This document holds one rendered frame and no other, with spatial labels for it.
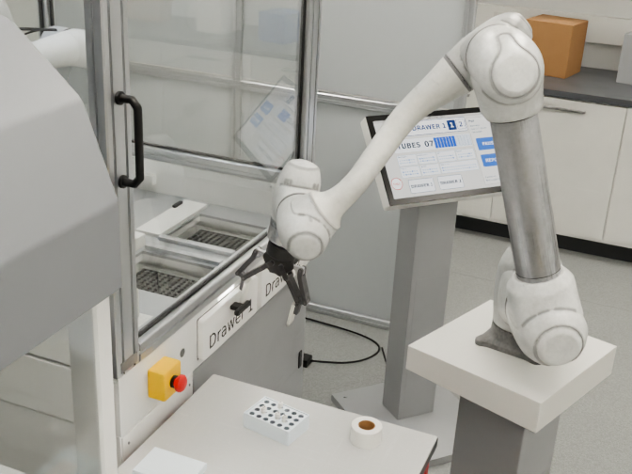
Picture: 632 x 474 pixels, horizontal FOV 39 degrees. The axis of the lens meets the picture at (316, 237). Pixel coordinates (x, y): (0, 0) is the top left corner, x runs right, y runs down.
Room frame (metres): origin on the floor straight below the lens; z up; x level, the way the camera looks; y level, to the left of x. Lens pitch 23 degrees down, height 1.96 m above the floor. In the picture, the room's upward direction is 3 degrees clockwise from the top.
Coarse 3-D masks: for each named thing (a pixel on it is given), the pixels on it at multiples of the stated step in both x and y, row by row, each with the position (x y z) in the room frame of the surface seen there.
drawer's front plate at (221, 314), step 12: (252, 276) 2.12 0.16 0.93; (252, 288) 2.10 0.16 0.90; (228, 300) 1.98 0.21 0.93; (252, 300) 2.11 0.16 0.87; (216, 312) 1.92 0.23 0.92; (228, 312) 1.98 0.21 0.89; (252, 312) 2.11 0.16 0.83; (204, 324) 1.87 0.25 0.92; (216, 324) 1.92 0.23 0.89; (240, 324) 2.04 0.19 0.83; (204, 336) 1.87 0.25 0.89; (216, 336) 1.92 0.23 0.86; (228, 336) 1.98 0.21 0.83; (204, 348) 1.87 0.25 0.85; (216, 348) 1.92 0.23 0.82
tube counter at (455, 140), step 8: (440, 136) 2.85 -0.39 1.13; (448, 136) 2.86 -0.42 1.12; (456, 136) 2.87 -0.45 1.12; (464, 136) 2.88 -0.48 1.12; (424, 144) 2.80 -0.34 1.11; (432, 144) 2.82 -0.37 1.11; (440, 144) 2.83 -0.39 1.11; (448, 144) 2.84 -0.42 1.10; (456, 144) 2.85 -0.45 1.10; (464, 144) 2.86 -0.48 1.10
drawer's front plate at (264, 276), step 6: (300, 264) 2.40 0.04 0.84; (264, 270) 2.17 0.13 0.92; (294, 270) 2.36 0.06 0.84; (258, 276) 2.16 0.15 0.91; (264, 276) 2.17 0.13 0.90; (270, 276) 2.21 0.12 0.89; (276, 276) 2.25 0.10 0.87; (258, 282) 2.16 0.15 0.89; (264, 282) 2.17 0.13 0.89; (270, 282) 2.21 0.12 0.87; (282, 282) 2.29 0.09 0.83; (258, 288) 2.16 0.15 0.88; (264, 288) 2.17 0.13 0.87; (276, 288) 2.25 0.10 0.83; (258, 294) 2.16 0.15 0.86; (264, 294) 2.18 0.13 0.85; (270, 294) 2.21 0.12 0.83; (258, 300) 2.16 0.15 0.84; (264, 300) 2.18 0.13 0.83; (258, 306) 2.16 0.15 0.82
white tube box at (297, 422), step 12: (252, 408) 1.71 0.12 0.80; (276, 408) 1.71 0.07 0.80; (288, 408) 1.72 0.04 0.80; (252, 420) 1.67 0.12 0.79; (264, 420) 1.66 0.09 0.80; (276, 420) 1.67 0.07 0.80; (288, 420) 1.67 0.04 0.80; (300, 420) 1.67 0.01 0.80; (264, 432) 1.65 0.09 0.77; (276, 432) 1.64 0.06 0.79; (288, 432) 1.62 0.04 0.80; (300, 432) 1.66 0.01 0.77; (288, 444) 1.62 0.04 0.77
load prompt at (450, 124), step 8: (424, 120) 2.86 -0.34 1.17; (432, 120) 2.87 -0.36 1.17; (440, 120) 2.89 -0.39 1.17; (448, 120) 2.90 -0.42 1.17; (456, 120) 2.91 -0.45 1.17; (464, 120) 2.92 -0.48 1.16; (416, 128) 2.83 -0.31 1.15; (424, 128) 2.84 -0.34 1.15; (432, 128) 2.86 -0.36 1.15; (440, 128) 2.87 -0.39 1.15; (448, 128) 2.88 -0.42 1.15; (456, 128) 2.89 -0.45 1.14; (464, 128) 2.90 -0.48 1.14
